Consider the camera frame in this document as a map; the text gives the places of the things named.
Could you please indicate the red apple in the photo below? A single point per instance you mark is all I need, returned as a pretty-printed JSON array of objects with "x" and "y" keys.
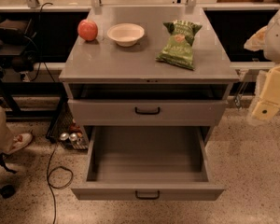
[{"x": 87, "y": 30}]

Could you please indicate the grey drawer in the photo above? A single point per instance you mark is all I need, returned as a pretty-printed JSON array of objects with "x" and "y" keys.
[
  {"x": 166, "y": 163},
  {"x": 147, "y": 113}
]

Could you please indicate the grey drawer cabinet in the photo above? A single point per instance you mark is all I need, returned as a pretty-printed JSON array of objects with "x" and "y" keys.
[{"x": 103, "y": 70}]

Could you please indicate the white paper bowl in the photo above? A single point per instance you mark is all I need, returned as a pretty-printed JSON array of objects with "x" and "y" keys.
[{"x": 126, "y": 34}]

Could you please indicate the white sneaker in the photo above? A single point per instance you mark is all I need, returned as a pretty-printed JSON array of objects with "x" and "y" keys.
[{"x": 20, "y": 141}]

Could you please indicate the wire basket with cans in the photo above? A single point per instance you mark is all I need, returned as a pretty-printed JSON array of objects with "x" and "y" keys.
[{"x": 63, "y": 123}]

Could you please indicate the green chip bag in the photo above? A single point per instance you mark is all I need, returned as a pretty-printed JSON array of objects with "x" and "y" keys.
[{"x": 178, "y": 50}]

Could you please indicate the black equipment on shelf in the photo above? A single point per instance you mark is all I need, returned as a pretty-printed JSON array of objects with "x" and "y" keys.
[{"x": 17, "y": 47}]

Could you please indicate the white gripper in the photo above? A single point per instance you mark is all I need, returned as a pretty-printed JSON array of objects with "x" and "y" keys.
[{"x": 277, "y": 41}]

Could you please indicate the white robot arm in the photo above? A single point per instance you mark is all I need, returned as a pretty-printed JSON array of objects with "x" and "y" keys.
[{"x": 267, "y": 39}]

